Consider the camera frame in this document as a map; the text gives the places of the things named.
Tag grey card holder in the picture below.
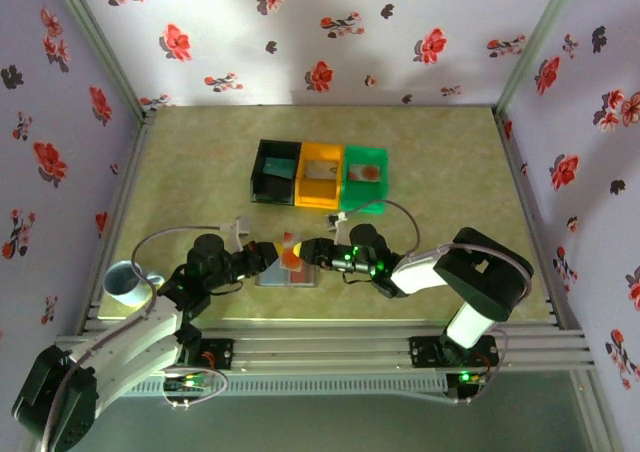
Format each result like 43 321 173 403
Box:
254 261 321 289

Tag beige plastic card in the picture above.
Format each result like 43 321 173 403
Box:
305 161 339 181

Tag white card red circles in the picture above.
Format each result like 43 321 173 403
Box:
348 163 383 184

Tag yellow plastic bin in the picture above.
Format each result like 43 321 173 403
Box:
294 142 347 210

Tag black plastic bin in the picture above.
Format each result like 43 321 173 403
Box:
250 139 304 207

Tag green plastic bin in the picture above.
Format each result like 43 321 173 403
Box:
339 145 391 217

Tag left arm grey cable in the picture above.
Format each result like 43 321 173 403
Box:
42 224 236 452

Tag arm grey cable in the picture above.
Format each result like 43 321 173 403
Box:
342 200 535 406
42 224 236 452

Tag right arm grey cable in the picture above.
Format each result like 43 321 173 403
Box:
342 200 535 406

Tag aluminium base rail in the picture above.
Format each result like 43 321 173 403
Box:
49 321 596 373

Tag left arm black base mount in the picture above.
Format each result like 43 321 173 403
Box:
143 338 235 373

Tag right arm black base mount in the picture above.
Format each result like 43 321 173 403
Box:
408 335 501 371

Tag grey slotted cable duct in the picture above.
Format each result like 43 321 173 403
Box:
64 374 449 399

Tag aluminium side rail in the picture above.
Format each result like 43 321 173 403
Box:
493 107 566 329
79 111 157 333

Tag aluminium corner post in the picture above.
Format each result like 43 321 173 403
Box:
47 0 151 121
494 0 586 116

